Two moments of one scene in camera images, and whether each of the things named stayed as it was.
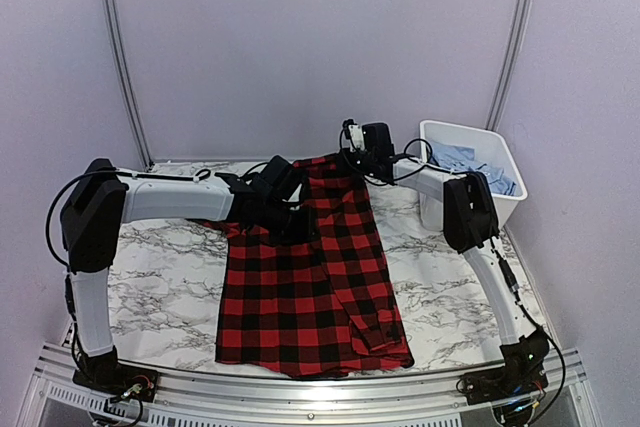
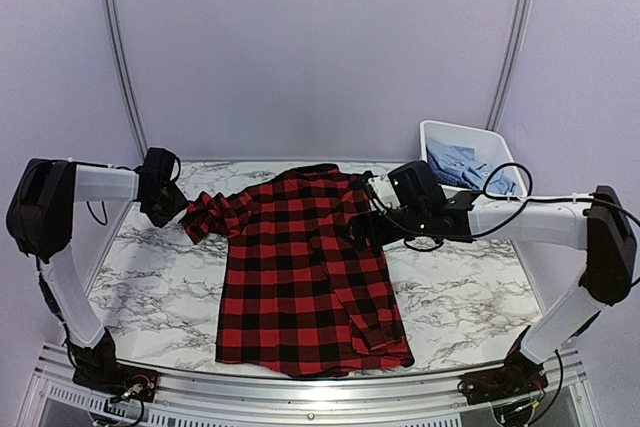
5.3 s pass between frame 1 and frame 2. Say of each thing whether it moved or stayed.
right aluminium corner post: stayed
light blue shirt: stayed
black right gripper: moved
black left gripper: moved
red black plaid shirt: stayed
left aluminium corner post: stayed
